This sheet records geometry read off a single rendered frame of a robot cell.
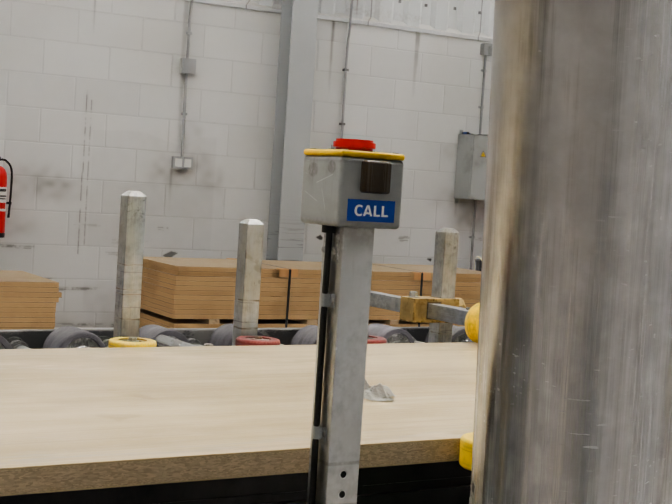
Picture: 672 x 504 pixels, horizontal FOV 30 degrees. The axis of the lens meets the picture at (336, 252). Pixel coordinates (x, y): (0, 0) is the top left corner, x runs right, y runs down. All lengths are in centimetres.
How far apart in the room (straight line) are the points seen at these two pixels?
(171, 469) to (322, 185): 35
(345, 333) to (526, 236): 58
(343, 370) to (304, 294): 668
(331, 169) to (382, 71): 844
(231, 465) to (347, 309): 26
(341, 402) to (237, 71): 790
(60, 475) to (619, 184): 80
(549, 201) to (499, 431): 12
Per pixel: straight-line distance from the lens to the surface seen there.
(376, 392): 172
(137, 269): 225
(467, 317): 243
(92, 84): 865
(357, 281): 117
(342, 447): 119
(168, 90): 882
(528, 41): 59
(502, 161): 61
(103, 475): 129
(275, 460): 137
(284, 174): 895
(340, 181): 113
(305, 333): 293
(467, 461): 146
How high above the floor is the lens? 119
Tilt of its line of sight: 3 degrees down
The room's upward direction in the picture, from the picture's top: 4 degrees clockwise
